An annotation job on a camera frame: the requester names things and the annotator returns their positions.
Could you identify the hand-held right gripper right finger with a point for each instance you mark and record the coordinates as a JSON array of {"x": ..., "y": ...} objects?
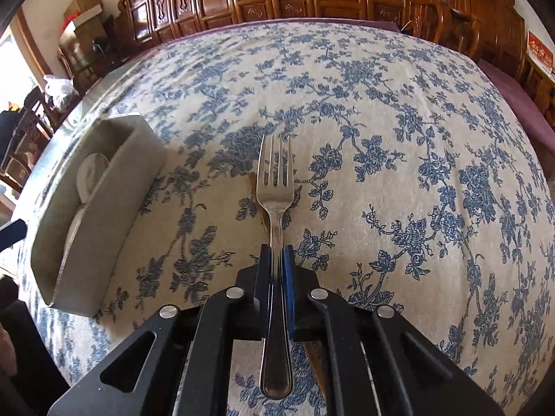
[{"x": 289, "y": 268}]

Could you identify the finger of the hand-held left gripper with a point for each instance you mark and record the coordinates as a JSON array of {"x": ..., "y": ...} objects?
[{"x": 11, "y": 233}]

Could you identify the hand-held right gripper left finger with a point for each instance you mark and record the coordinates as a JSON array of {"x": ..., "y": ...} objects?
[{"x": 264, "y": 264}]

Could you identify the metal fork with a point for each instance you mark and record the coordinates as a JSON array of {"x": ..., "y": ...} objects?
[{"x": 273, "y": 199}]

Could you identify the grey rectangular tray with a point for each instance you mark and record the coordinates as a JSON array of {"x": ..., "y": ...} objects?
[{"x": 108, "y": 208}]

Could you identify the white plastic spoon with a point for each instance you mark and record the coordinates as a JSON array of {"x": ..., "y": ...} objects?
[{"x": 93, "y": 173}]

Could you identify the dark wooden chair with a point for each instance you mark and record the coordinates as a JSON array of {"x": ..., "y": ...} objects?
[{"x": 30, "y": 134}]

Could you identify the black bag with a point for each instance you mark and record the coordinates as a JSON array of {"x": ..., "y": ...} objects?
[{"x": 8, "y": 123}]

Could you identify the white plastic bag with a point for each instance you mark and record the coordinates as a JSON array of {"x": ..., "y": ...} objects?
[{"x": 58, "y": 89}]

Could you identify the blue floral tablecloth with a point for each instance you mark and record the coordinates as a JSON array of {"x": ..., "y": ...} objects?
[{"x": 368, "y": 138}]

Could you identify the glass door cabinet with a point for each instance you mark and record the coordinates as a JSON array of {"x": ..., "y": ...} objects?
[{"x": 91, "y": 52}]

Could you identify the cardboard box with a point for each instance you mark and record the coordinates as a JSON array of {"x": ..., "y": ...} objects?
[{"x": 84, "y": 6}]

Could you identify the wooden armchair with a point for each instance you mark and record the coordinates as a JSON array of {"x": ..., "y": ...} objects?
[{"x": 446, "y": 21}]

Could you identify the wooden side cabinet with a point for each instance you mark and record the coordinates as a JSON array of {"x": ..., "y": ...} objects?
[{"x": 540, "y": 86}]

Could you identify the red box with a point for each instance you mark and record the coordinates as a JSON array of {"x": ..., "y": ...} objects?
[{"x": 541, "y": 52}]

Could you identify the wooden window frame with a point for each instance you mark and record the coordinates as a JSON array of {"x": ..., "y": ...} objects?
[{"x": 28, "y": 43}]

